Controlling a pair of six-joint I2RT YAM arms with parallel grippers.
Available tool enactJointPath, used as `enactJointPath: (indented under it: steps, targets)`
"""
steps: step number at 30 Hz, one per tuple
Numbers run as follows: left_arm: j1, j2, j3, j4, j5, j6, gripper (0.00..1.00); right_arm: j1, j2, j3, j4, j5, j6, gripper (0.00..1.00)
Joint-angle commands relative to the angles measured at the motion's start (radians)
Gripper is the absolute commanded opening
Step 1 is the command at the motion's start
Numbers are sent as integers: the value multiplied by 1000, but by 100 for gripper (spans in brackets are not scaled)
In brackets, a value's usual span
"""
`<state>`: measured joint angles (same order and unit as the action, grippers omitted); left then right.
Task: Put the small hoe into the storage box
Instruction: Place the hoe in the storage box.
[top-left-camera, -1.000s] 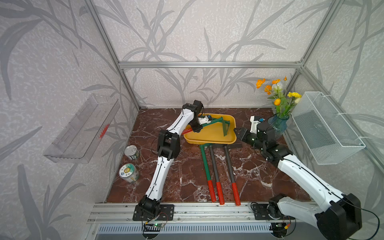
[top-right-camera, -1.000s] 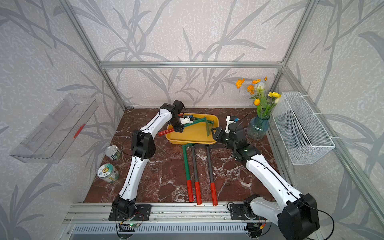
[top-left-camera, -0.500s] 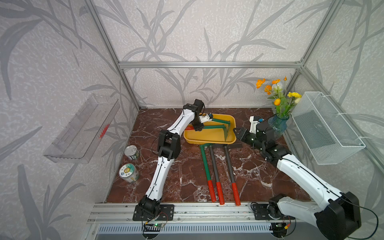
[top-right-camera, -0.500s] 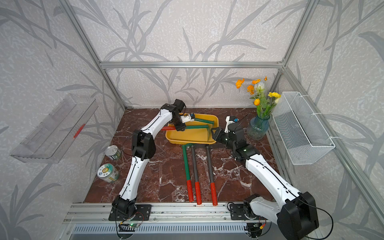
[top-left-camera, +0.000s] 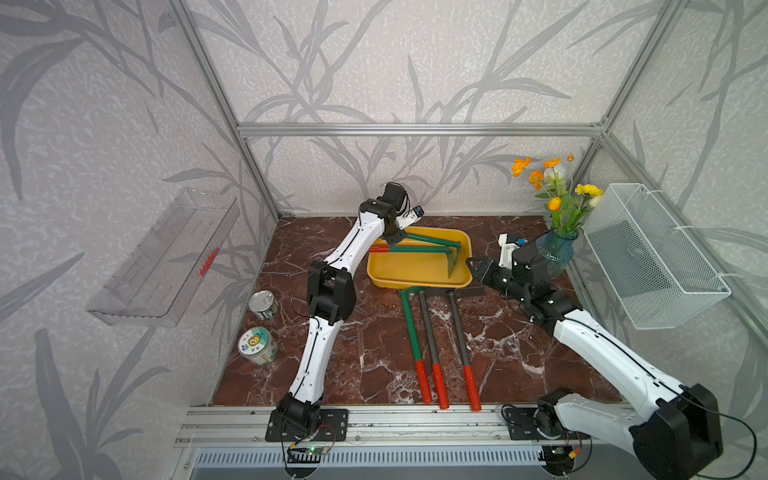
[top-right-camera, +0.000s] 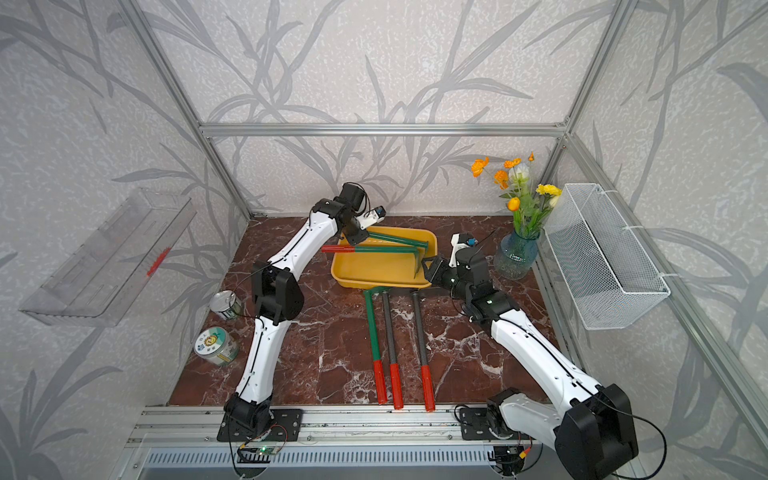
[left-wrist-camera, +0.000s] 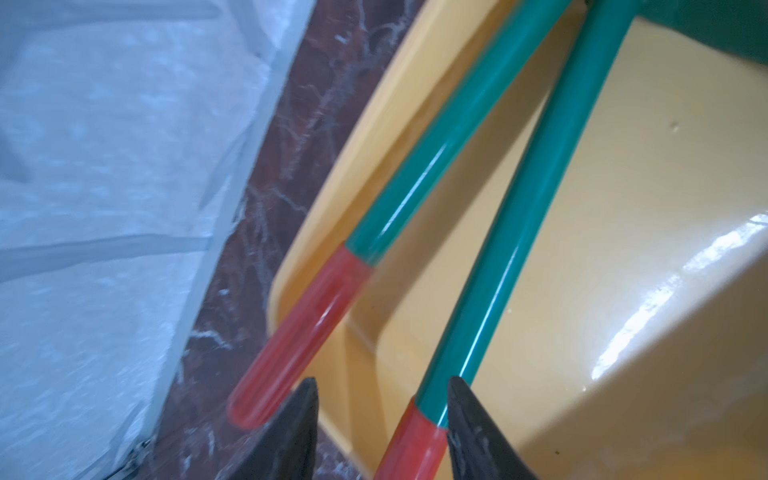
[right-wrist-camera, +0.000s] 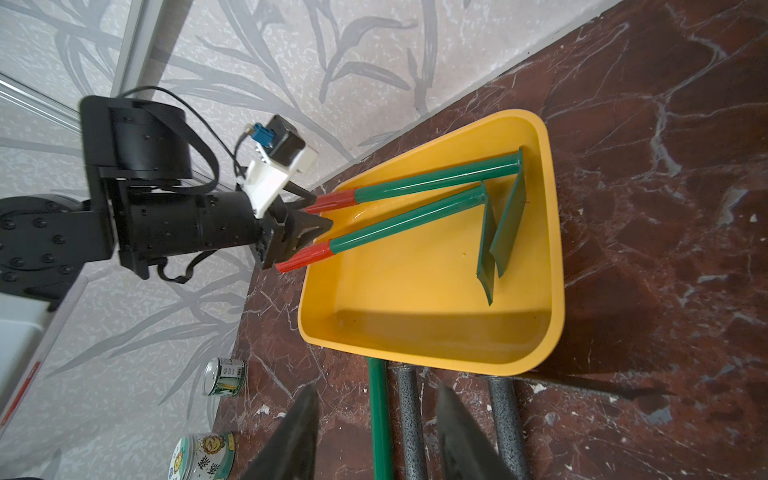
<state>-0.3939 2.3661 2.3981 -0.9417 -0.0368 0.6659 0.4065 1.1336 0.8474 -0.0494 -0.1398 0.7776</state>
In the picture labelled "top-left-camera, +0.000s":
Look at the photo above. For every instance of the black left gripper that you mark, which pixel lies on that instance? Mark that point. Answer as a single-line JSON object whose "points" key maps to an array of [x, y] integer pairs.
{"points": [[396, 239]]}

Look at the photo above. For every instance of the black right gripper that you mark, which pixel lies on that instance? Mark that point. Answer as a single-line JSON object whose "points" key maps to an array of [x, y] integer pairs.
{"points": [[485, 268]]}

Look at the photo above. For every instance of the green small hoe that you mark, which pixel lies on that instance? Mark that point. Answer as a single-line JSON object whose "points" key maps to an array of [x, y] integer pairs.
{"points": [[451, 251], [415, 344], [417, 239]]}

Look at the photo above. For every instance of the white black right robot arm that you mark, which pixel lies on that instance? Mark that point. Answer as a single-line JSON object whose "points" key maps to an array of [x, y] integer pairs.
{"points": [[672, 429]]}

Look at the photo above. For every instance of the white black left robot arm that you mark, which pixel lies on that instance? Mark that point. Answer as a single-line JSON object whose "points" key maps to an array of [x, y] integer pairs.
{"points": [[331, 298]]}

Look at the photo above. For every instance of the yellow plastic storage box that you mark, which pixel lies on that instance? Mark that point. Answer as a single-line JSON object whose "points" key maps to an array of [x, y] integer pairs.
{"points": [[402, 270]]}

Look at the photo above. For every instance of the blue glass vase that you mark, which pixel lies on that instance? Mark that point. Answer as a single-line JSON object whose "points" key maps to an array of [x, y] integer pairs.
{"points": [[557, 250]]}

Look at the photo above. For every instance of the orange yellow artificial flowers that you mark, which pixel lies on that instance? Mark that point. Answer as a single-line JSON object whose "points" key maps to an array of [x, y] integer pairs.
{"points": [[568, 203]]}

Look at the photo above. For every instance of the upright metal tin can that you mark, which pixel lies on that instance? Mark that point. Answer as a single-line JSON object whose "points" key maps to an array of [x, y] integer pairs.
{"points": [[263, 304]]}

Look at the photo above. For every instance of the lying green label can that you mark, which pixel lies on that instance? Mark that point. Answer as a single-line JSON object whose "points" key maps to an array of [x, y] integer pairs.
{"points": [[258, 346]]}

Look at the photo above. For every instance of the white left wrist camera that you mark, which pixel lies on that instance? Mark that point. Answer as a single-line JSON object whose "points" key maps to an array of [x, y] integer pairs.
{"points": [[411, 217]]}

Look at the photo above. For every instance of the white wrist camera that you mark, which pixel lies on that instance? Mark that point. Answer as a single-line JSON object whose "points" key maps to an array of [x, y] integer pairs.
{"points": [[411, 217], [508, 244]]}

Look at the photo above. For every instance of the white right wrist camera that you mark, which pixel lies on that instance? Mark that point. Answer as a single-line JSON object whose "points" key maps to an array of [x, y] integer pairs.
{"points": [[508, 244]]}

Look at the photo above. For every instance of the white wire mesh basket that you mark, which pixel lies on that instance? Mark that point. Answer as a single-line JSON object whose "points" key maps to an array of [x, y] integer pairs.
{"points": [[661, 278]]}

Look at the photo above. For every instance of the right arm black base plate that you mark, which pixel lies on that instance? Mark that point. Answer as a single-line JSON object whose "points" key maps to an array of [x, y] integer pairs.
{"points": [[535, 423]]}

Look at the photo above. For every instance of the aluminium front rail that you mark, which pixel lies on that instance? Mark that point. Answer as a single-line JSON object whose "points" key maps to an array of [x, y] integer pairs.
{"points": [[407, 425]]}

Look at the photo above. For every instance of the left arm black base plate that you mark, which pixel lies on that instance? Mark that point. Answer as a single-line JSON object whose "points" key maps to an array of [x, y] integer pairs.
{"points": [[325, 424]]}

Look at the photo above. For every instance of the clear plastic wall shelf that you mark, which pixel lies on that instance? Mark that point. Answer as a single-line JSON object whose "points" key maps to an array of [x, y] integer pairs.
{"points": [[157, 282]]}

